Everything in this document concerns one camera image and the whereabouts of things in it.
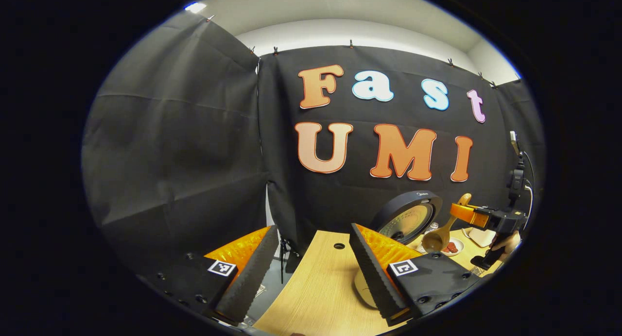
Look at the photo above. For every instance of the red meat piece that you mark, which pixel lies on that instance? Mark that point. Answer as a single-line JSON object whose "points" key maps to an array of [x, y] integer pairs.
{"points": [[452, 247]]}

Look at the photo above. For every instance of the ceiling light panel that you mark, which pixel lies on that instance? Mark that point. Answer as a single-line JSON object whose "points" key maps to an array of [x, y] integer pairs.
{"points": [[195, 8]]}

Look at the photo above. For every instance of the wooden spoon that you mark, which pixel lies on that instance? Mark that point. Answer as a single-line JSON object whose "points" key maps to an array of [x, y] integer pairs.
{"points": [[435, 240]]}

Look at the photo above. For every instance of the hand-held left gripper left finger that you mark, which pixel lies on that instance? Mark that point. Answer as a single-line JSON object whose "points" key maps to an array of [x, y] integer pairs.
{"points": [[252, 277]]}

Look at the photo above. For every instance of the black stand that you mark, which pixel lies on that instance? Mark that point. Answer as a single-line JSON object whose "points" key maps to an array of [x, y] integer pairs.
{"points": [[289, 258]]}

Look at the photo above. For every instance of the clear plastic bottle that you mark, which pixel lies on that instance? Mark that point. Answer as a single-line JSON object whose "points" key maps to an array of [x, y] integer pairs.
{"points": [[434, 226]]}

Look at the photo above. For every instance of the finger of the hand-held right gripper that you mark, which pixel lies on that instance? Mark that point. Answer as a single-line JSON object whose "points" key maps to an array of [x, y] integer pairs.
{"points": [[469, 214]]}

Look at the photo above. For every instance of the white plate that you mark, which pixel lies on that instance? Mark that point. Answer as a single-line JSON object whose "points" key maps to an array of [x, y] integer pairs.
{"points": [[459, 246]]}

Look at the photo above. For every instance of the black backdrop cloth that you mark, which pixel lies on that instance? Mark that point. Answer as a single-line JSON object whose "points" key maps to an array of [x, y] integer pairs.
{"points": [[170, 146]]}

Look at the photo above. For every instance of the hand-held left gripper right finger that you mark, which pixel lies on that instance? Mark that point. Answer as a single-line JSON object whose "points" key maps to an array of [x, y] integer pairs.
{"points": [[374, 277]]}

